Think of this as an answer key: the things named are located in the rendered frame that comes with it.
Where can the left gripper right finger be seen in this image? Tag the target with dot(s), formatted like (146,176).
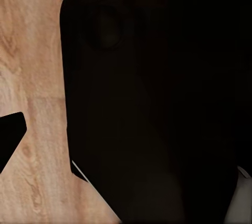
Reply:
(244,128)

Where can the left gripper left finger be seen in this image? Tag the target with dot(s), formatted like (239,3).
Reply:
(12,129)

